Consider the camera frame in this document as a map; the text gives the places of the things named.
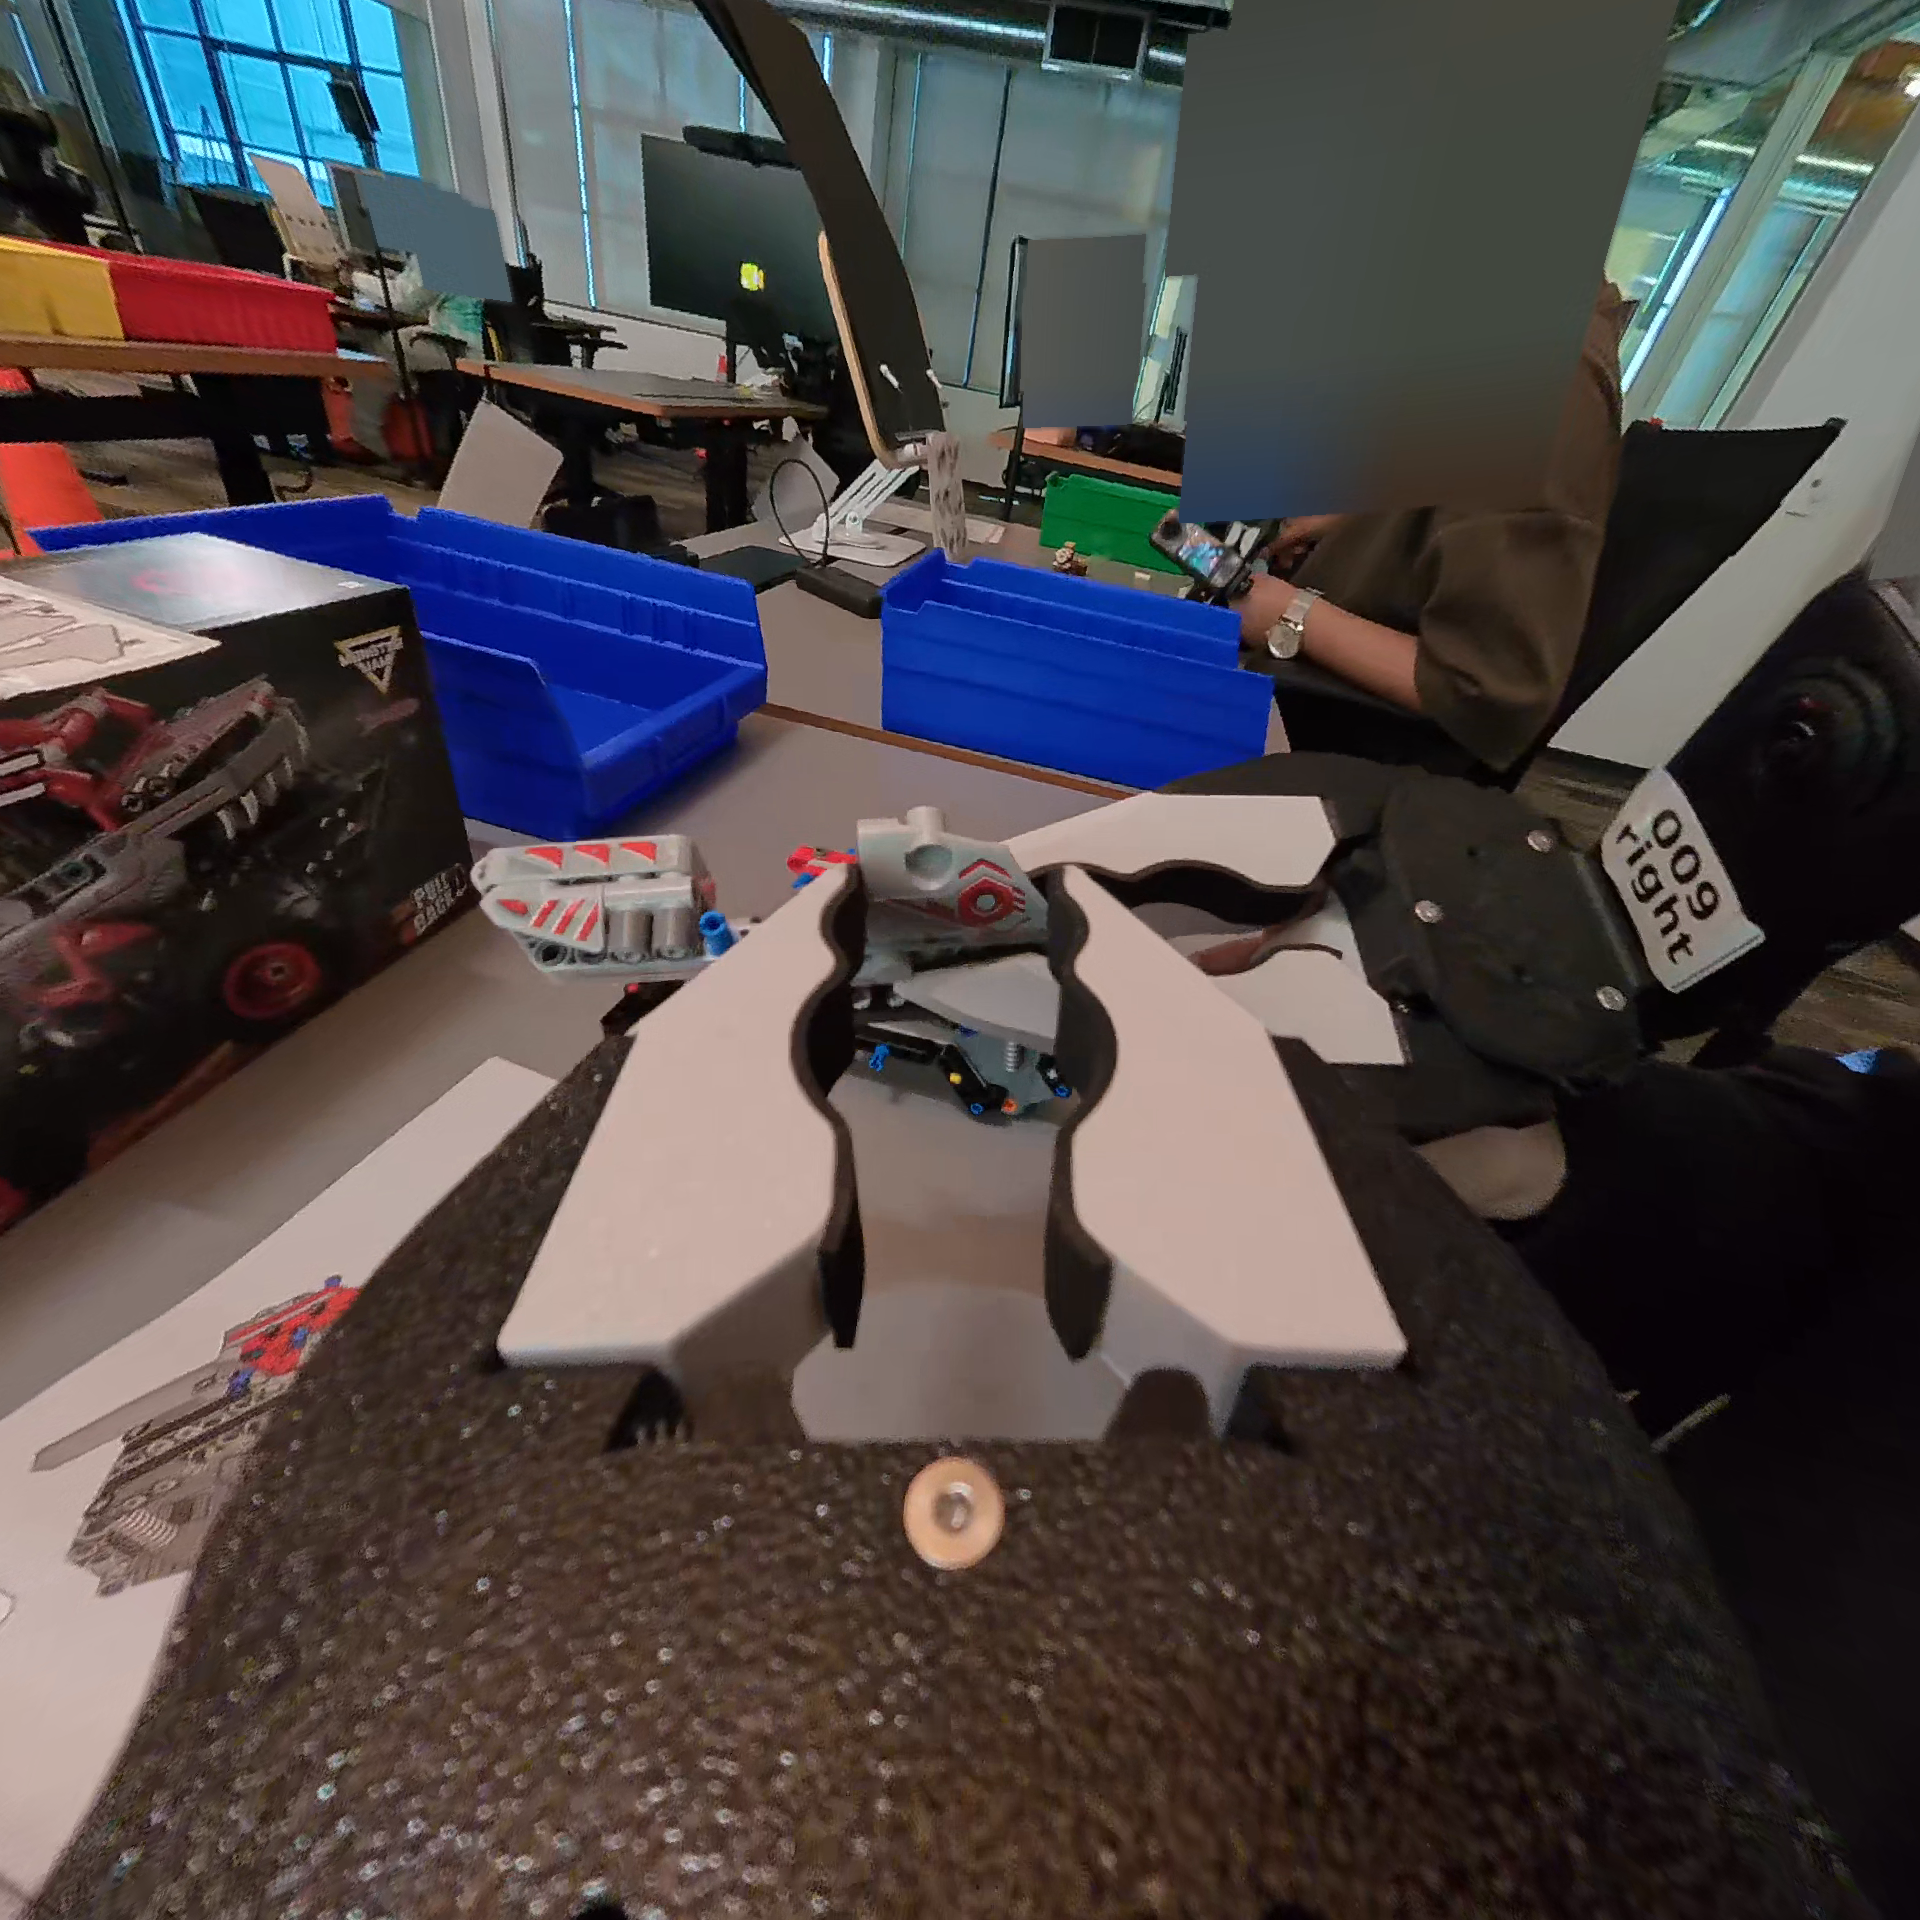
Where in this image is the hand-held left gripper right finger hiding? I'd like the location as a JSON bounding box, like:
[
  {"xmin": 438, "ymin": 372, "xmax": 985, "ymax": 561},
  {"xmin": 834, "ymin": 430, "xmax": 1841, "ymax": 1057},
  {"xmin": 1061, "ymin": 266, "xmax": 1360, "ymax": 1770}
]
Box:
[{"xmin": 1033, "ymin": 865, "xmax": 1408, "ymax": 1441}]

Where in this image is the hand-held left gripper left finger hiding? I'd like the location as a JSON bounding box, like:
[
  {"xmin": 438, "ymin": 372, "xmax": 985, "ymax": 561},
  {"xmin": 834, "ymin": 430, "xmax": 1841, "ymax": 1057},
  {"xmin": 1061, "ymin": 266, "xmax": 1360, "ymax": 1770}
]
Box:
[{"xmin": 493, "ymin": 865, "xmax": 871, "ymax": 1420}]

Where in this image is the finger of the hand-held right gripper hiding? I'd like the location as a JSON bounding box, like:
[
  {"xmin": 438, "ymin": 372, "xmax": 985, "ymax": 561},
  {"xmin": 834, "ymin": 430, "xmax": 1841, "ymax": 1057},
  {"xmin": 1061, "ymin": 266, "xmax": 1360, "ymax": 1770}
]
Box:
[
  {"xmin": 899, "ymin": 905, "xmax": 1412, "ymax": 1070},
  {"xmin": 996, "ymin": 791, "xmax": 1343, "ymax": 931}
]

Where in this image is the grey red toy truck model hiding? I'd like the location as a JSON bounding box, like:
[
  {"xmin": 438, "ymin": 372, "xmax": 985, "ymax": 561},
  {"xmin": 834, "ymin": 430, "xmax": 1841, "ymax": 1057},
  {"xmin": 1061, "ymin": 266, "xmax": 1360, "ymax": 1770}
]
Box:
[{"xmin": 472, "ymin": 806, "xmax": 1074, "ymax": 1127}]

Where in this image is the person's right forearm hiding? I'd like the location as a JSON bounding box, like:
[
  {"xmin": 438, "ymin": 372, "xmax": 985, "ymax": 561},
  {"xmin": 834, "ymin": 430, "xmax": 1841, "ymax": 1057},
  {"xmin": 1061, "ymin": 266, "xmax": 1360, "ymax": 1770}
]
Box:
[{"xmin": 1500, "ymin": 1033, "xmax": 1920, "ymax": 1907}]

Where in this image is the small blue storage bin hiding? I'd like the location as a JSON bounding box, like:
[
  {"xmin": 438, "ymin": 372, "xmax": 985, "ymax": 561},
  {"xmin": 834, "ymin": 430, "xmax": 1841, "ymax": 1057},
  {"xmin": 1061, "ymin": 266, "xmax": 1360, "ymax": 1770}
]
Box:
[{"xmin": 879, "ymin": 545, "xmax": 1278, "ymax": 790}]

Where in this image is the green bin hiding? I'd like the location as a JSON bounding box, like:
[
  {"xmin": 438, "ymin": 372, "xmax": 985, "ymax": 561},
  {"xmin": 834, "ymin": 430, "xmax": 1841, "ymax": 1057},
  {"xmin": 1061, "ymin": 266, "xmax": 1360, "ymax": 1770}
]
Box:
[{"xmin": 1037, "ymin": 468, "xmax": 1187, "ymax": 576}]

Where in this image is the white instruction booklet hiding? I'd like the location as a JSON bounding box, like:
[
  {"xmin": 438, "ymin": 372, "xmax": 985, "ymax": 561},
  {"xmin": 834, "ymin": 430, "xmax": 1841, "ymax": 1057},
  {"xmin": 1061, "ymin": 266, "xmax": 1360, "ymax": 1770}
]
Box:
[{"xmin": 0, "ymin": 1055, "xmax": 563, "ymax": 1861}]

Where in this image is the black chair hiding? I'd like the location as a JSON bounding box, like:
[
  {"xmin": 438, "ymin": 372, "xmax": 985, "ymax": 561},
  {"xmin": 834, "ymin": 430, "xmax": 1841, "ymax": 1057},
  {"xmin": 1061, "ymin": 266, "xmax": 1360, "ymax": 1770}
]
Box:
[{"xmin": 1551, "ymin": 420, "xmax": 1847, "ymax": 759}]

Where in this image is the white laptop stand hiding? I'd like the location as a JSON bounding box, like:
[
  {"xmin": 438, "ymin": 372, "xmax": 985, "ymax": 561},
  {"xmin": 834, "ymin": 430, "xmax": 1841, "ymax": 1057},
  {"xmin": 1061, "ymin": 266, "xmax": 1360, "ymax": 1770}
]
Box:
[{"xmin": 809, "ymin": 442, "xmax": 1008, "ymax": 570}]

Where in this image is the large blue storage bin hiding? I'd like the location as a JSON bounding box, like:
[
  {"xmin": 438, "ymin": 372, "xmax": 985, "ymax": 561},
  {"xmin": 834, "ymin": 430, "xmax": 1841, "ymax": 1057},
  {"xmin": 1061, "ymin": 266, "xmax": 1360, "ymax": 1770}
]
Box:
[{"xmin": 30, "ymin": 494, "xmax": 769, "ymax": 841}]

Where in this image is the black toy set box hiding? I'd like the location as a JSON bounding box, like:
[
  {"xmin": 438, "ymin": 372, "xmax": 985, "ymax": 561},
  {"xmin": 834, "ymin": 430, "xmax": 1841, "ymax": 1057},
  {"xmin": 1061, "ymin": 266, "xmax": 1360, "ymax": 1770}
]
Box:
[{"xmin": 0, "ymin": 532, "xmax": 482, "ymax": 1232}]

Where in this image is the black curved plywood board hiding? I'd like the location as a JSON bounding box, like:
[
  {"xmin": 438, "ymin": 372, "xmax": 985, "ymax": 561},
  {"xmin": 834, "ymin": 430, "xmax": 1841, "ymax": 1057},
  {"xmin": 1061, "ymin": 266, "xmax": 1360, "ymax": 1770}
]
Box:
[{"xmin": 689, "ymin": 0, "xmax": 950, "ymax": 459}]

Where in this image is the pale cardboard sheet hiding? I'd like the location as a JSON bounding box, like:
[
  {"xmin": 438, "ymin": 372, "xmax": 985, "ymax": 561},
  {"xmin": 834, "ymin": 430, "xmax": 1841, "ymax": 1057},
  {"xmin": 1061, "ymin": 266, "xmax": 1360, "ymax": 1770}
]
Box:
[{"xmin": 438, "ymin": 396, "xmax": 567, "ymax": 534}]

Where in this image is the black monitor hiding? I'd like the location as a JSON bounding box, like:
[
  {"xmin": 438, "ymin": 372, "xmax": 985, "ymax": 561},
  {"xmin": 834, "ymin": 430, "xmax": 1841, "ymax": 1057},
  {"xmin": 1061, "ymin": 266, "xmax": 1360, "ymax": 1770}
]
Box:
[{"xmin": 641, "ymin": 132, "xmax": 842, "ymax": 361}]

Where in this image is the white printed sheet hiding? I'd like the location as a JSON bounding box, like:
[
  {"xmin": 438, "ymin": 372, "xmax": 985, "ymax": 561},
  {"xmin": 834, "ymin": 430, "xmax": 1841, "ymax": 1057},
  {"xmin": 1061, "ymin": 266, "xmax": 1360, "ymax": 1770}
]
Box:
[{"xmin": 0, "ymin": 576, "xmax": 220, "ymax": 699}]

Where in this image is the red bin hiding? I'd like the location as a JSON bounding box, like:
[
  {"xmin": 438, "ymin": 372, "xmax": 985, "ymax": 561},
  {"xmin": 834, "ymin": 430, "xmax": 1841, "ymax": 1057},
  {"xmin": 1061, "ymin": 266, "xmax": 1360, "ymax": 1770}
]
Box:
[{"xmin": 108, "ymin": 245, "xmax": 339, "ymax": 357}]

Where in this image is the yellow bin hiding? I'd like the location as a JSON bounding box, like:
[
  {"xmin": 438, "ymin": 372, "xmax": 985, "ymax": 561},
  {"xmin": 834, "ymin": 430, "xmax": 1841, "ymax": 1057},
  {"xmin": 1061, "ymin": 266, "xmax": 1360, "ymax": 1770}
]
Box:
[{"xmin": 0, "ymin": 234, "xmax": 126, "ymax": 343}]

